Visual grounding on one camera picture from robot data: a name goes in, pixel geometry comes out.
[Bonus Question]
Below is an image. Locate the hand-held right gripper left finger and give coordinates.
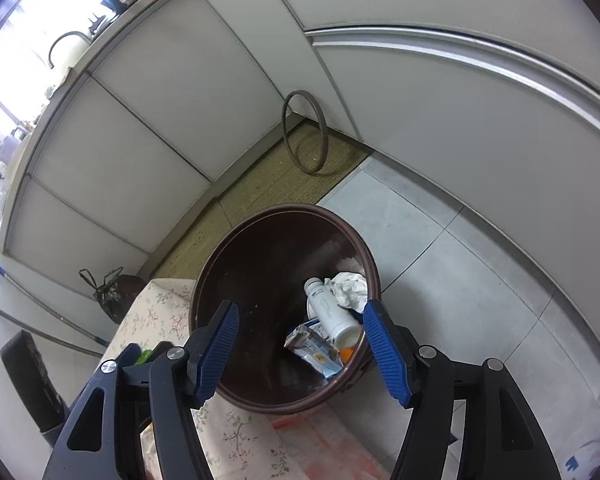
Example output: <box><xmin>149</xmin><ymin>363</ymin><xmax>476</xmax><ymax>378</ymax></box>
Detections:
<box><xmin>42</xmin><ymin>300</ymin><xmax>241</xmax><ymax>480</ymax></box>

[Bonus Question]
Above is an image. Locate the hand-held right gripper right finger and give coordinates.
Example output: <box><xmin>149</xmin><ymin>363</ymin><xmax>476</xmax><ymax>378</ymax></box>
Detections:
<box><xmin>362</xmin><ymin>299</ymin><xmax>563</xmax><ymax>480</ymax></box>

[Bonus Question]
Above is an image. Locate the small white plastic bottle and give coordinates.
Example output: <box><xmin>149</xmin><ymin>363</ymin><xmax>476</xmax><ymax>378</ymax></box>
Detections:
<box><xmin>304</xmin><ymin>277</ymin><xmax>362</xmax><ymax>350</ymax></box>

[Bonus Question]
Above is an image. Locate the small light drink carton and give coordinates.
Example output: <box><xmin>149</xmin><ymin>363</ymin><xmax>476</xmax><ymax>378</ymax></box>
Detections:
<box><xmin>284</xmin><ymin>321</ymin><xmax>345</xmax><ymax>380</ymax></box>

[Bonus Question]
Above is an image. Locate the white tissue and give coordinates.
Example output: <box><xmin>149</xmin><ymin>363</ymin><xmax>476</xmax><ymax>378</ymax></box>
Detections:
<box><xmin>322</xmin><ymin>272</ymin><xmax>368</xmax><ymax>313</ymax></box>

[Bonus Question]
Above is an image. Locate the brown trash bin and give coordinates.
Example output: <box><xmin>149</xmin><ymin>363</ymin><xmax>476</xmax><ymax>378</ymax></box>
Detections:
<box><xmin>189</xmin><ymin>203</ymin><xmax>381</xmax><ymax>413</ymax></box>

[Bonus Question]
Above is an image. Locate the floral tablecloth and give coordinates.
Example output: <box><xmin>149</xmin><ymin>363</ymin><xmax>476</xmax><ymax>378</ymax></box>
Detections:
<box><xmin>109</xmin><ymin>279</ymin><xmax>391</xmax><ymax>480</ymax></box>

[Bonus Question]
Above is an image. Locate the black garbage bag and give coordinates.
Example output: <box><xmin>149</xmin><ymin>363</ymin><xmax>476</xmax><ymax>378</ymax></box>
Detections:
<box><xmin>79</xmin><ymin>268</ymin><xmax>146</xmax><ymax>323</ymax></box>

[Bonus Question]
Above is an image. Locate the green floor mat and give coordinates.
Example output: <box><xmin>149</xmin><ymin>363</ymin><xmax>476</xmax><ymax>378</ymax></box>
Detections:
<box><xmin>150</xmin><ymin>122</ymin><xmax>371</xmax><ymax>281</ymax></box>

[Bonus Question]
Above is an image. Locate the black padded object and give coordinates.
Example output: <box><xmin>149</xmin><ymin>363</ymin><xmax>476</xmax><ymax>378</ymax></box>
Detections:
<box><xmin>0</xmin><ymin>331</ymin><xmax>66</xmax><ymax>433</ymax></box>

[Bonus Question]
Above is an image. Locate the white kitchen cabinet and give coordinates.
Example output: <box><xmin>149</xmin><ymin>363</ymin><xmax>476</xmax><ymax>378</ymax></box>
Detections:
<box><xmin>0</xmin><ymin>0</ymin><xmax>600</xmax><ymax>346</ymax></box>

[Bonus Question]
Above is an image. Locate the chrome kitchen faucet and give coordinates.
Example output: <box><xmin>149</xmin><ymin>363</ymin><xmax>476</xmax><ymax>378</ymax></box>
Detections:
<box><xmin>47</xmin><ymin>31</ymin><xmax>88</xmax><ymax>68</ymax></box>

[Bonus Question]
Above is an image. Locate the blue handled mop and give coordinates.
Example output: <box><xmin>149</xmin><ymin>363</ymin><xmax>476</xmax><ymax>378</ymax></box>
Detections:
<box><xmin>0</xmin><ymin>259</ymin><xmax>110</xmax><ymax>348</ymax></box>

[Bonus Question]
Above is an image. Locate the brown bin ring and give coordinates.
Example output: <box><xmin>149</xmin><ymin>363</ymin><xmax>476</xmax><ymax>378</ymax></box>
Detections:
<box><xmin>281</xmin><ymin>91</ymin><xmax>327</xmax><ymax>177</ymax></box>

